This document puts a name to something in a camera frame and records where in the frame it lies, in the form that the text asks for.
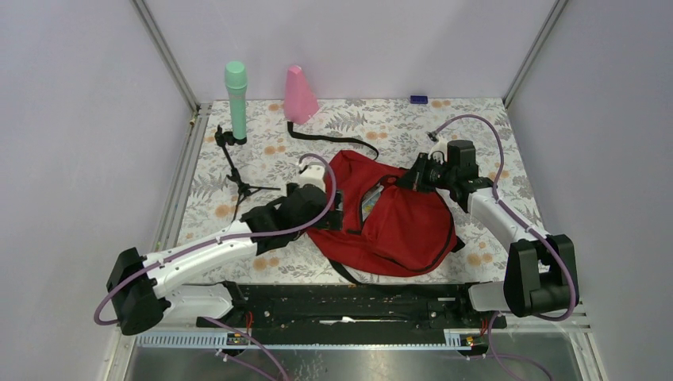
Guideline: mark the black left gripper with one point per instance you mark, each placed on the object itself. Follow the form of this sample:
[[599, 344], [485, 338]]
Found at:
[[324, 222]]

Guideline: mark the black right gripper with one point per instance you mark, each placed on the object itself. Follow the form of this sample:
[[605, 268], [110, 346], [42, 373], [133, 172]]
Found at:
[[413, 178]]

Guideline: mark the red backpack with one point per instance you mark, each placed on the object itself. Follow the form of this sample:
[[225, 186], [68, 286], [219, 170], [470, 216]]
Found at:
[[408, 233]]

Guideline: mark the clear packaged stationery card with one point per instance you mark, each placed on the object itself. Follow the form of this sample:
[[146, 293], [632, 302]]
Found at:
[[369, 200]]

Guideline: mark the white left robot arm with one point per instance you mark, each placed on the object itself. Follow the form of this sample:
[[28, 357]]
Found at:
[[146, 289]]

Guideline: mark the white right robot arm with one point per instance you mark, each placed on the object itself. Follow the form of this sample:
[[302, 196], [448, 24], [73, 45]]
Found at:
[[540, 273]]

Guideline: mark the floral table mat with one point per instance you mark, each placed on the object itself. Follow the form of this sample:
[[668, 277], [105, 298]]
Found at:
[[398, 130]]

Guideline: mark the small blue block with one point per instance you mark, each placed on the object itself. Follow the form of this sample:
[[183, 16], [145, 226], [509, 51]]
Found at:
[[419, 99]]

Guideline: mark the pink cone block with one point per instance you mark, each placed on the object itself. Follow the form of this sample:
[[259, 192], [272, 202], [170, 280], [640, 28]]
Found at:
[[300, 102]]

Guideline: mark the green toy microphone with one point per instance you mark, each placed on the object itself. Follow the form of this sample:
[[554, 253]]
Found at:
[[236, 84]]

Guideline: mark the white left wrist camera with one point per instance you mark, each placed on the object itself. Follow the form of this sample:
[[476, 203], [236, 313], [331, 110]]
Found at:
[[312, 175]]

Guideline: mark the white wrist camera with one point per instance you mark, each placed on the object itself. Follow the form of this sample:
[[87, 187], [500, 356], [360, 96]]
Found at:
[[439, 151], [312, 175]]

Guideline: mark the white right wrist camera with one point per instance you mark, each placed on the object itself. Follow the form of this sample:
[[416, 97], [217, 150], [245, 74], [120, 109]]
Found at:
[[439, 151]]

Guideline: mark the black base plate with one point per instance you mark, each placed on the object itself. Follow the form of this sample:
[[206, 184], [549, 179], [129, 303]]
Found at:
[[352, 315]]

